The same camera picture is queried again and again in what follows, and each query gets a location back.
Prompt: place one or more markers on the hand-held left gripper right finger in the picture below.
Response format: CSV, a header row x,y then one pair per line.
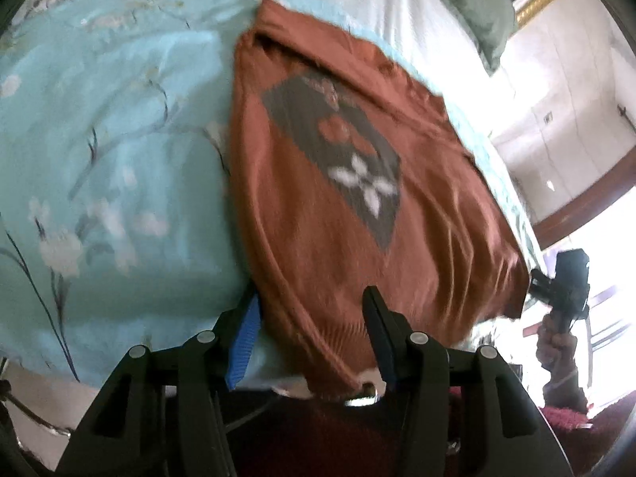
x,y
383,340

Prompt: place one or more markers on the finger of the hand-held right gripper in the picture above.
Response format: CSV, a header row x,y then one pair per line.
x,y
540,285

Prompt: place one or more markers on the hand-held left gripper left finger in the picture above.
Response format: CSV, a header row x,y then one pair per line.
x,y
242,345

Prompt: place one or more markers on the rust orange knit sweater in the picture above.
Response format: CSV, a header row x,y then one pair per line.
x,y
348,218

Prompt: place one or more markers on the person's right forearm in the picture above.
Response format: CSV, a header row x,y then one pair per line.
x,y
564,390

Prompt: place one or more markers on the person's right hand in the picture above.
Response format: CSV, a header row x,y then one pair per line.
x,y
556,348

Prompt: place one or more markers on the person's dark red clothing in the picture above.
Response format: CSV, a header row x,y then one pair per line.
x,y
308,437

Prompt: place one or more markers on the light blue floral bedsheet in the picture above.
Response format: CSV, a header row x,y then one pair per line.
x,y
109,169

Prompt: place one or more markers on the green pillow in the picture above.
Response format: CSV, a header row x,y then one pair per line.
x,y
472,5

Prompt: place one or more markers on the white textured bed cover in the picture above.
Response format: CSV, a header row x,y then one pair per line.
x,y
392,5

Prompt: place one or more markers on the brown wooden door frame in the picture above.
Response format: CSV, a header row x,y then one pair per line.
x,y
591,208

